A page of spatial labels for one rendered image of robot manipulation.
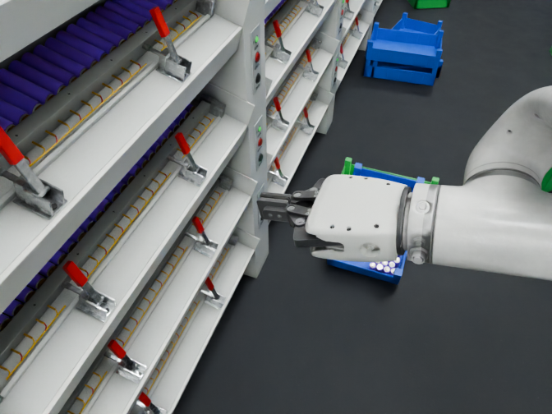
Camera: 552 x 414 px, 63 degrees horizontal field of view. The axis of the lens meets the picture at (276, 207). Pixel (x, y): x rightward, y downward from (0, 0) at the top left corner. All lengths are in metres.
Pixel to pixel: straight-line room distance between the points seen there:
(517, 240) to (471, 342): 0.81
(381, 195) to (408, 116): 1.40
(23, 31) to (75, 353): 0.37
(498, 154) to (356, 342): 0.76
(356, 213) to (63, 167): 0.31
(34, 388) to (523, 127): 0.59
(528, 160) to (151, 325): 0.62
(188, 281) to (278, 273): 0.45
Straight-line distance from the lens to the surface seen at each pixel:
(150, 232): 0.70
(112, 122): 0.58
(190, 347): 1.02
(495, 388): 1.23
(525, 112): 0.48
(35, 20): 0.44
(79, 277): 0.59
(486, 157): 0.53
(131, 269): 0.67
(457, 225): 0.46
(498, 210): 0.47
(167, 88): 0.63
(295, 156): 1.41
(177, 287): 0.87
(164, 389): 0.99
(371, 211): 0.49
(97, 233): 0.67
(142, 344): 0.82
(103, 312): 0.62
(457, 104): 2.03
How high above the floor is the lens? 1.04
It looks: 46 degrees down
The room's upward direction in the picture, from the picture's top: straight up
